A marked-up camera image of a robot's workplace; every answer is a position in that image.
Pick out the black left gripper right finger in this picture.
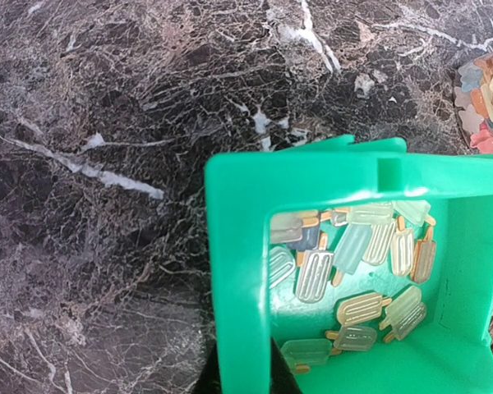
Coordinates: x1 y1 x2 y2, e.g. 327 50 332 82
270 337 302 394

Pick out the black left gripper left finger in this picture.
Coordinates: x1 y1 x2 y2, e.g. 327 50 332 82
196 345 222 394

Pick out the green bin with popsicle candies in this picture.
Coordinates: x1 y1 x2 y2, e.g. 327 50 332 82
205 137 493 393

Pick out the clear plastic cup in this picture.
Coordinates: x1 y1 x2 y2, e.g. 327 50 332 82
454 53 493 154

